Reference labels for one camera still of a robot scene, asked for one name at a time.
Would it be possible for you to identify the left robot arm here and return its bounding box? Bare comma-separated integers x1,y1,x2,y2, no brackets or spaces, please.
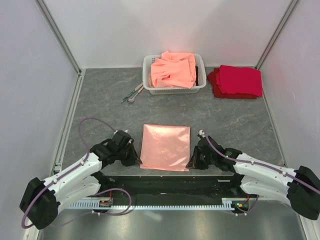
19,130,141,230

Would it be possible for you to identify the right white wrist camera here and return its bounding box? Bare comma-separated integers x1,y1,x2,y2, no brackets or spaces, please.
197,130,206,140

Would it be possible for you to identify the right aluminium frame post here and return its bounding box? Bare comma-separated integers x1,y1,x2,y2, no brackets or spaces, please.
254,0,300,70

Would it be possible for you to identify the purple cable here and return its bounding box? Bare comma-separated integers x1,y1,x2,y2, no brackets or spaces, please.
21,117,133,230
199,129,320,217

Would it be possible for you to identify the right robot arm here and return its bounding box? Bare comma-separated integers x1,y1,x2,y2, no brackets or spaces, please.
186,135,320,220

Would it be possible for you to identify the salmon pink cloth pile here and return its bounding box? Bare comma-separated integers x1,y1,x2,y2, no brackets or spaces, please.
150,51,197,89

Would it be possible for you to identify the green handled knife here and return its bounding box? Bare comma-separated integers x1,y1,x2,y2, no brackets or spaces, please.
120,83,144,104

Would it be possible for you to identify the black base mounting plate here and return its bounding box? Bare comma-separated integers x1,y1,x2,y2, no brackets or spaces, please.
94,173,257,206

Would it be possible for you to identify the red folded cloth stack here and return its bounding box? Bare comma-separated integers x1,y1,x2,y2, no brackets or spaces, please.
207,65,263,99

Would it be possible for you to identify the white slotted cable duct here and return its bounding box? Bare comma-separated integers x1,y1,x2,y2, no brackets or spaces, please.
67,198,243,211

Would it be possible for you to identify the aluminium frame post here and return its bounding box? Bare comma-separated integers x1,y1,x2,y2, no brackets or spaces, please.
254,0,300,70
34,0,82,75

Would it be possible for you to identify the light pink satin napkin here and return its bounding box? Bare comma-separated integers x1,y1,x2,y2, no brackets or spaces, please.
140,124,191,172

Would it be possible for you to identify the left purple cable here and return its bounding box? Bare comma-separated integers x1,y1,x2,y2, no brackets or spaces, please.
21,117,133,230

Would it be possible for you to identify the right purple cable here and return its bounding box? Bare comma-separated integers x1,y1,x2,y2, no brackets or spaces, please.
199,129,320,217

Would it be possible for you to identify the left aluminium frame post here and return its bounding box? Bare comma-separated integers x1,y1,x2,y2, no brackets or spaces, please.
34,0,82,75

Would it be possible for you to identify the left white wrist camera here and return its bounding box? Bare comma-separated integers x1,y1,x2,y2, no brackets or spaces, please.
113,129,133,144

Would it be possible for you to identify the dark item in basket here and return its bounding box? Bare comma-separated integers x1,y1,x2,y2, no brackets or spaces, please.
195,66,199,86

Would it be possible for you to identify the white plastic basket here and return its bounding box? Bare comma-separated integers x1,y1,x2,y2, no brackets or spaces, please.
142,53,207,95

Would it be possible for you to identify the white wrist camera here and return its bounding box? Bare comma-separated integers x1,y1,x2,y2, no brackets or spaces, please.
197,130,206,140
113,129,133,144

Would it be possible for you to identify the wooden utensil in basket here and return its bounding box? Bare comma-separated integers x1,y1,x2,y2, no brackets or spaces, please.
148,74,154,88

